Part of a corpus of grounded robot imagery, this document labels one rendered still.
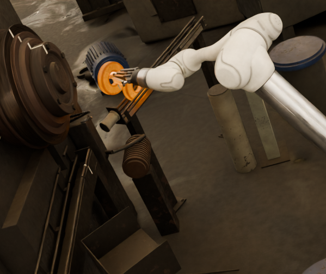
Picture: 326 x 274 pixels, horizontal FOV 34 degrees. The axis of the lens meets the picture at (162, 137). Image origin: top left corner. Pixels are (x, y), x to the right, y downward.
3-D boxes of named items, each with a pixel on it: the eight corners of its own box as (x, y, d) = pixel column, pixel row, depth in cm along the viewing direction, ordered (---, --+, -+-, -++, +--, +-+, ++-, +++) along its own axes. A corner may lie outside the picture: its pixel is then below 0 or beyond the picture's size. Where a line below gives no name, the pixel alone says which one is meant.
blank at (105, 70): (92, 75, 248) (97, 76, 246) (111, 54, 255) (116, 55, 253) (106, 100, 257) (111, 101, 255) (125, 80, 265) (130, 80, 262)
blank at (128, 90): (118, 96, 261) (123, 97, 259) (124, 65, 262) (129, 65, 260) (140, 103, 273) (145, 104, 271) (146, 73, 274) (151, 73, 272)
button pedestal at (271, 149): (262, 171, 292) (228, 75, 261) (257, 145, 312) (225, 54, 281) (290, 163, 289) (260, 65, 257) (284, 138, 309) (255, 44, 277)
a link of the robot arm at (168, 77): (148, 94, 237) (166, 81, 245) (176, 98, 227) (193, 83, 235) (141, 72, 232) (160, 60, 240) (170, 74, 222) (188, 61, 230)
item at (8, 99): (40, 173, 197) (-29, 64, 173) (64, 107, 236) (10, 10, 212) (56, 169, 196) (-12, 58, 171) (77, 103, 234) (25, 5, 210)
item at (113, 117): (103, 131, 258) (97, 122, 254) (114, 118, 262) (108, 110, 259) (111, 132, 254) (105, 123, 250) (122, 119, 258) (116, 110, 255)
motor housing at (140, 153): (158, 241, 278) (117, 162, 250) (160, 212, 296) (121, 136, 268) (182, 235, 275) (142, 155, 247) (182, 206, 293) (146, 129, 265)
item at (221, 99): (236, 175, 297) (207, 98, 271) (234, 162, 307) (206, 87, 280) (257, 169, 295) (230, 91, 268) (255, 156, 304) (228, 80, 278)
